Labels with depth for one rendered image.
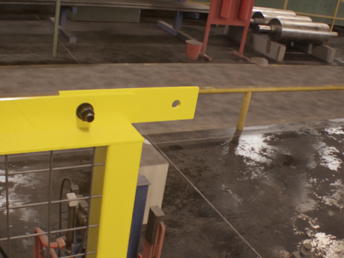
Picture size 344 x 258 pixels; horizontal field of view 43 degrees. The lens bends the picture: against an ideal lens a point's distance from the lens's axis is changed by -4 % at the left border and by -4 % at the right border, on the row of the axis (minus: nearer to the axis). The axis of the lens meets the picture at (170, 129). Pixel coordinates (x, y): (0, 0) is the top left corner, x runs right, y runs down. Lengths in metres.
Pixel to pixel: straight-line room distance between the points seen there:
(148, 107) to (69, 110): 0.12
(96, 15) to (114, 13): 0.40
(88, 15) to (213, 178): 5.99
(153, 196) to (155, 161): 0.20
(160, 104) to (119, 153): 0.10
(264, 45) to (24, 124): 8.75
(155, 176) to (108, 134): 1.72
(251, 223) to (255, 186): 0.62
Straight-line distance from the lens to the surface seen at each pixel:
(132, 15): 9.84
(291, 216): 3.97
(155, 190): 2.36
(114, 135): 0.59
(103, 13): 9.58
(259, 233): 3.64
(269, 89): 5.33
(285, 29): 9.09
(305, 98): 7.11
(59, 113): 0.59
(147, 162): 2.28
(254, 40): 9.50
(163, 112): 0.65
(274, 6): 12.68
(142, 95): 0.63
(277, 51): 8.94
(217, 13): 8.00
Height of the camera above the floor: 2.07
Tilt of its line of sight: 25 degrees down
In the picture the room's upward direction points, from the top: 10 degrees clockwise
